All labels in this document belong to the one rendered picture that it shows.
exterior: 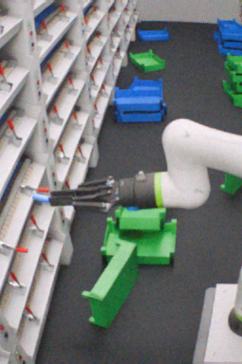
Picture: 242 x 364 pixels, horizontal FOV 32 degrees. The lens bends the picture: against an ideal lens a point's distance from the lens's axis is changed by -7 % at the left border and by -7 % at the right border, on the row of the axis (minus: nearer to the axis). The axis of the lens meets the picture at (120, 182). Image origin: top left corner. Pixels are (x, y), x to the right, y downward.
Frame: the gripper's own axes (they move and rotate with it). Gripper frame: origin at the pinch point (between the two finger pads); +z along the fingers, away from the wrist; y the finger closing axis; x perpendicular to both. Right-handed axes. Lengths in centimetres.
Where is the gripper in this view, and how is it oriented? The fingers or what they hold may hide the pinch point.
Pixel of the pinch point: (62, 197)
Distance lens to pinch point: 123.0
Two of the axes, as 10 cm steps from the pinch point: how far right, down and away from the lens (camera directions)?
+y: -1.2, 6.2, -7.7
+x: 2.0, 7.8, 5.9
